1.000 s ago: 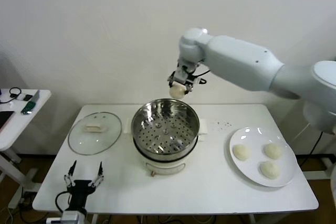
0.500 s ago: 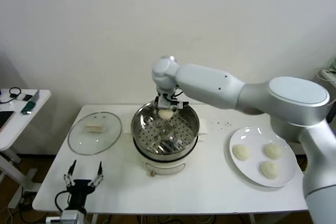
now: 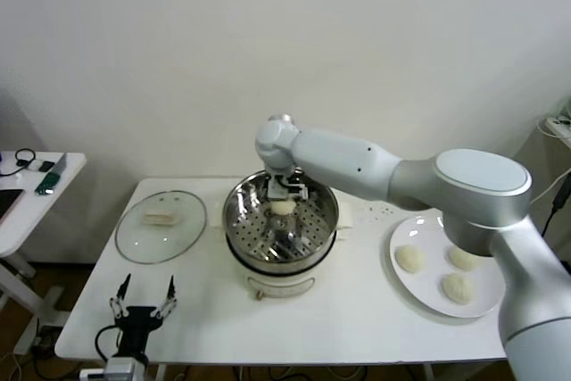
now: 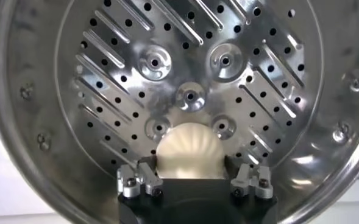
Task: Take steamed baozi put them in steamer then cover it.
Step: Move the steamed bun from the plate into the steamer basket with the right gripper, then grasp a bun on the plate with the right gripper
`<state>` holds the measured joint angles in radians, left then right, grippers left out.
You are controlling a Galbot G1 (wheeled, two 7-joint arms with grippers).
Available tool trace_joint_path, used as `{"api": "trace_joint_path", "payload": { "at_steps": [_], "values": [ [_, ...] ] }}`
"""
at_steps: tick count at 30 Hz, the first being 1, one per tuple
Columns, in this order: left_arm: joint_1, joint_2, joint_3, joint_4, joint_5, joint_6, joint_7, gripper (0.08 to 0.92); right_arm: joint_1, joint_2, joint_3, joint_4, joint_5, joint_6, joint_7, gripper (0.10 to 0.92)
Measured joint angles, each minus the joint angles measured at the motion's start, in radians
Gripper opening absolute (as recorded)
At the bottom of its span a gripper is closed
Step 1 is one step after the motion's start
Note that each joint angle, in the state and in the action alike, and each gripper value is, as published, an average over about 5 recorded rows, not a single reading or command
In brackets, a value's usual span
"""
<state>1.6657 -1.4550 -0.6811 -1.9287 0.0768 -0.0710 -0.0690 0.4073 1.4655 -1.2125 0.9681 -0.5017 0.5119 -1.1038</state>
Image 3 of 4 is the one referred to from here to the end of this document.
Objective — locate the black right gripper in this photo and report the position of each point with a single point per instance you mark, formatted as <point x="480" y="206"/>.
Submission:
<point x="278" y="184"/>

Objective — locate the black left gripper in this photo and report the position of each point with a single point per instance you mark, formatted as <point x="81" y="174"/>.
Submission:
<point x="138" y="319"/>

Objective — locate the white steamed baozi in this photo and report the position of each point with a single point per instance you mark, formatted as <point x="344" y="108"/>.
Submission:
<point x="457" y="288"/>
<point x="463" y="260"/>
<point x="410" y="259"/>
<point x="281" y="208"/>

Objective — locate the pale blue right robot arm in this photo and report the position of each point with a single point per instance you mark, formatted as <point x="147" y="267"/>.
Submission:
<point x="339" y="153"/>

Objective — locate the perforated steel steamer basket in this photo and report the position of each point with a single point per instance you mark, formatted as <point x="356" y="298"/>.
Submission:
<point x="312" y="238"/>

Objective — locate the white table leg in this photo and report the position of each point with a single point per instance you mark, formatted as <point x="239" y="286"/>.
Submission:
<point x="159" y="373"/>
<point x="429" y="373"/>

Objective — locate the white electric cooker base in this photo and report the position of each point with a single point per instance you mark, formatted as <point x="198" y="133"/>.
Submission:
<point x="276" y="285"/>

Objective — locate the black floor adapter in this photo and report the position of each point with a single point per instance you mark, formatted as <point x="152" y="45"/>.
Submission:
<point x="42" y="343"/>

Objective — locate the white side table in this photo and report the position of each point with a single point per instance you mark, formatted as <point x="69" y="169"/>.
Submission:
<point x="27" y="229"/>

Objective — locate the green and grey tool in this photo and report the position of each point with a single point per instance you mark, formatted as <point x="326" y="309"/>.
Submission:
<point x="48" y="184"/>

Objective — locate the small black device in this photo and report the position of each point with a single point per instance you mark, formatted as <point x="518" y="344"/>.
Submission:
<point x="46" y="166"/>

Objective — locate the white round plate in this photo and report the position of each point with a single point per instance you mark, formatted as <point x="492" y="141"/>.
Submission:
<point x="419" y="292"/>

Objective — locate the white power strip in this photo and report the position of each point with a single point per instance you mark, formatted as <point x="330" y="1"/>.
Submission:
<point x="560" y="126"/>

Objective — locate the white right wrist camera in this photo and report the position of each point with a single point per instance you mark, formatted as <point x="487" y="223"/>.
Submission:
<point x="301" y="190"/>

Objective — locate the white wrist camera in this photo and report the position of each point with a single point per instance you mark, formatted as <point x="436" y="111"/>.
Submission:
<point x="301" y="190"/>
<point x="125" y="370"/>

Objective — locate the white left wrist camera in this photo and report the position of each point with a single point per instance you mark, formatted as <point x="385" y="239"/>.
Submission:
<point x="125" y="370"/>

